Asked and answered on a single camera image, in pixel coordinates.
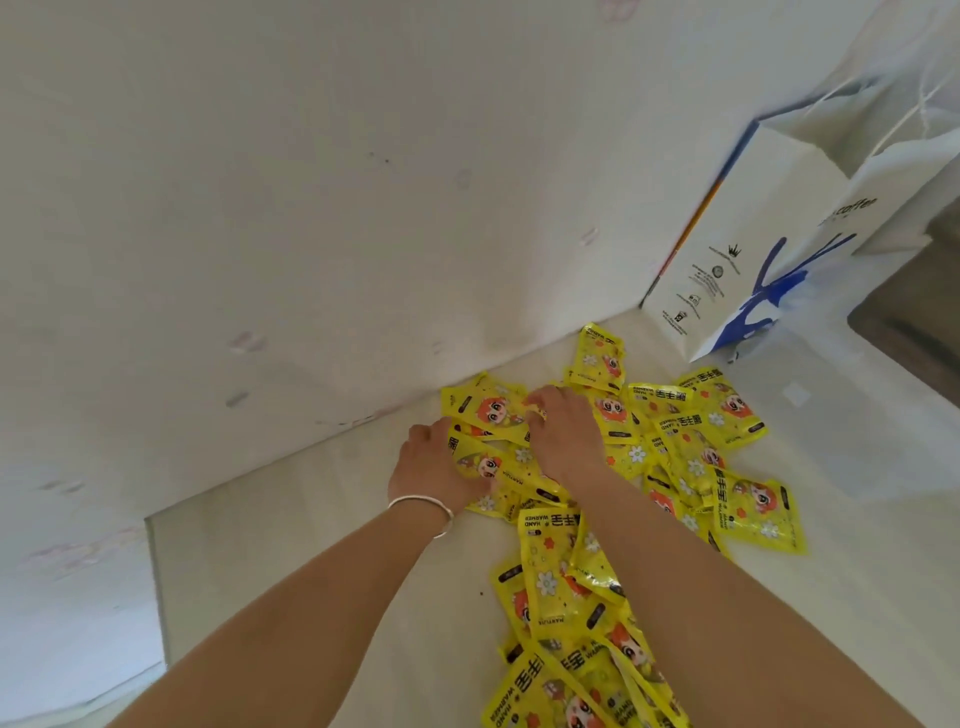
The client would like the person's right hand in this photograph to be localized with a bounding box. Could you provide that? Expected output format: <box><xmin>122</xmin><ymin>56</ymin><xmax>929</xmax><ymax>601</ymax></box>
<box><xmin>522</xmin><ymin>384</ymin><xmax>613</xmax><ymax>489</ymax></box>

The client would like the person's left hand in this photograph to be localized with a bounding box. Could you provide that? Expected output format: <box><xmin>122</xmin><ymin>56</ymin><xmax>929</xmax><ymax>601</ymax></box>
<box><xmin>387</xmin><ymin>417</ymin><xmax>493</xmax><ymax>519</ymax></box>

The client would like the person's left forearm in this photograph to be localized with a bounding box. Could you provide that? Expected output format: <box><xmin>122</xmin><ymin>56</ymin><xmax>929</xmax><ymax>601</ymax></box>
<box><xmin>104</xmin><ymin>502</ymin><xmax>451</xmax><ymax>728</ymax></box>

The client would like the person's right forearm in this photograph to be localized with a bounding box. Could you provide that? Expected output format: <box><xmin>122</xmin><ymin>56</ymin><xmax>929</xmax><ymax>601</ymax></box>
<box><xmin>566</xmin><ymin>464</ymin><xmax>924</xmax><ymax>728</ymax></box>

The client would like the clear blue-latch storage box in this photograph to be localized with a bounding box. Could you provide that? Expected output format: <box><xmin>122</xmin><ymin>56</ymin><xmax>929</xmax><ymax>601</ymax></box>
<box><xmin>731</xmin><ymin>254</ymin><xmax>960</xmax><ymax>505</ymax></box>

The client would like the white blue-deer paper bag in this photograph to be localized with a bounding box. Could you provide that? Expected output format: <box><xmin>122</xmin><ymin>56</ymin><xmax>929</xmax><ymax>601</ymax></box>
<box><xmin>639</xmin><ymin>74</ymin><xmax>960</xmax><ymax>364</ymax></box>

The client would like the brown translucent plastic box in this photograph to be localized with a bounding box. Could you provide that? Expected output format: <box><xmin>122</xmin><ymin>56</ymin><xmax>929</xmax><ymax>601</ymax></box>
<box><xmin>847</xmin><ymin>198</ymin><xmax>960</xmax><ymax>388</ymax></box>

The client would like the metal bangle bracelet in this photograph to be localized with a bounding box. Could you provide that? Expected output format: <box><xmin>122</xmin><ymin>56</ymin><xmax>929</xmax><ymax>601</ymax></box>
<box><xmin>386</xmin><ymin>494</ymin><xmax>456</xmax><ymax>540</ymax></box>

